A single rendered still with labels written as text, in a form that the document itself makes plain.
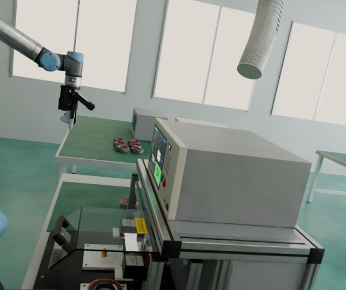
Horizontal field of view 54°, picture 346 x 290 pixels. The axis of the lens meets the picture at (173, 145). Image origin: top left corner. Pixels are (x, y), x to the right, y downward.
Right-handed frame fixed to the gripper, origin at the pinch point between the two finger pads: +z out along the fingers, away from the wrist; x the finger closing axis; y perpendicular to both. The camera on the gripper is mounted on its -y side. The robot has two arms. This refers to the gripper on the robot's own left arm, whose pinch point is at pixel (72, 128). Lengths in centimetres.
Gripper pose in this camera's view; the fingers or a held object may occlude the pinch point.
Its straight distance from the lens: 169.6
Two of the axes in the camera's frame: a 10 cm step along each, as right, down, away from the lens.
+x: 1.7, 2.5, -9.6
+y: -9.7, -1.2, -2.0
